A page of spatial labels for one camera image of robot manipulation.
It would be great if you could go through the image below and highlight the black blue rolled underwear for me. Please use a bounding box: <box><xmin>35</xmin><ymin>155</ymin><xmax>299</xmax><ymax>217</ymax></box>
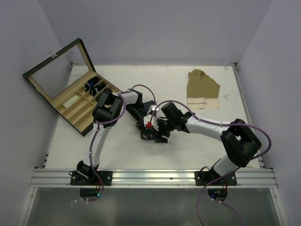
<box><xmin>84</xmin><ymin>76</ymin><xmax>100</xmax><ymax>92</ymax></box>

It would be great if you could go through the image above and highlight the olive tan underwear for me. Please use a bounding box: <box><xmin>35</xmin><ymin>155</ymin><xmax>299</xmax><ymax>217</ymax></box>
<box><xmin>187</xmin><ymin>69</ymin><xmax>221</xmax><ymax>110</ymax></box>

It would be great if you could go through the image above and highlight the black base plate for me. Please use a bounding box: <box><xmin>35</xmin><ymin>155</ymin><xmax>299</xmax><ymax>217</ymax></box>
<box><xmin>69</xmin><ymin>171</ymin><xmax>113</xmax><ymax>186</ymax></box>
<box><xmin>194</xmin><ymin>170</ymin><xmax>238</xmax><ymax>186</ymax></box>

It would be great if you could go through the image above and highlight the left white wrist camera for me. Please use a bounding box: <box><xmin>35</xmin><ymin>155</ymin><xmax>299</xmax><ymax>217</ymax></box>
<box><xmin>151</xmin><ymin>105</ymin><xmax>159</xmax><ymax>111</ymax></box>

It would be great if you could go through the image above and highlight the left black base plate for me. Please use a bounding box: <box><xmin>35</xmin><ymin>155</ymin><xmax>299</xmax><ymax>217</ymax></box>
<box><xmin>69</xmin><ymin>171</ymin><xmax>113</xmax><ymax>186</ymax></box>

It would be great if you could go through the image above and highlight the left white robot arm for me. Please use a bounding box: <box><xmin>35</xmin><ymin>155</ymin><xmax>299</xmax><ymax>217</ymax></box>
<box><xmin>77</xmin><ymin>88</ymin><xmax>143</xmax><ymax>185</ymax></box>

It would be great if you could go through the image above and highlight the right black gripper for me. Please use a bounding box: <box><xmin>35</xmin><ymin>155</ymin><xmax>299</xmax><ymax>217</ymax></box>
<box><xmin>152</xmin><ymin>118</ymin><xmax>175</xmax><ymax>143</ymax></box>

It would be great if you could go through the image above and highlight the black white rolled underwear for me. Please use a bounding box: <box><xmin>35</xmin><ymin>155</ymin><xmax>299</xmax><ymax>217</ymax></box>
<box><xmin>90</xmin><ymin>82</ymin><xmax>106</xmax><ymax>97</ymax></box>

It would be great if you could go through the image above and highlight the black compartment storage box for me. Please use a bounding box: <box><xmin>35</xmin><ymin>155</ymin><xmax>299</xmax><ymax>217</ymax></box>
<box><xmin>23</xmin><ymin>38</ymin><xmax>119</xmax><ymax>137</ymax></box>

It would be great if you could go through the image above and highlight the aluminium front rail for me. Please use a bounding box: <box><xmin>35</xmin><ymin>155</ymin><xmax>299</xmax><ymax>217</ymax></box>
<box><xmin>30</xmin><ymin>169</ymin><xmax>277</xmax><ymax>188</ymax></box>

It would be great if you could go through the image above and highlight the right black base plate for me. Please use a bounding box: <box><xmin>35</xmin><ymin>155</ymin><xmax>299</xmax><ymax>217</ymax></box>
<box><xmin>194</xmin><ymin>170</ymin><xmax>238</xmax><ymax>186</ymax></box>

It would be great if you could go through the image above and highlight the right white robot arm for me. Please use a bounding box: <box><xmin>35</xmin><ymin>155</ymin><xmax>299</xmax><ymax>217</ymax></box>
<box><xmin>155</xmin><ymin>102</ymin><xmax>261</xmax><ymax>185</ymax></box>

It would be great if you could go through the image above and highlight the white rolled cloth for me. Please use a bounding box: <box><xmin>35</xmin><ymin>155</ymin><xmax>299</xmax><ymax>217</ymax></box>
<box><xmin>63</xmin><ymin>95</ymin><xmax>79</xmax><ymax>109</ymax></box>

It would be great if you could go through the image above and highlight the navy striped underwear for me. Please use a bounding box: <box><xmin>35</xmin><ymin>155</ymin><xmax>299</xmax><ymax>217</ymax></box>
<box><xmin>140</xmin><ymin>100</ymin><xmax>155</xmax><ymax>140</ymax></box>

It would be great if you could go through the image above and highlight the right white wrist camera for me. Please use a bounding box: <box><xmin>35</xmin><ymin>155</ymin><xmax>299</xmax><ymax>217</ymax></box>
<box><xmin>144</xmin><ymin>115</ymin><xmax>158</xmax><ymax>130</ymax></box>

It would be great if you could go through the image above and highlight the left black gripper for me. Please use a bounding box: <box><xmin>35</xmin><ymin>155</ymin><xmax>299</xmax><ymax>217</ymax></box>
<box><xmin>125</xmin><ymin>104</ymin><xmax>150</xmax><ymax>138</ymax></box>

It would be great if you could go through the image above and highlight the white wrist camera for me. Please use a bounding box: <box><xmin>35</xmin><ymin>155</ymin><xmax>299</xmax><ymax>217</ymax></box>
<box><xmin>151</xmin><ymin>105</ymin><xmax>159</xmax><ymax>111</ymax></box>
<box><xmin>144</xmin><ymin>115</ymin><xmax>158</xmax><ymax>130</ymax></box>

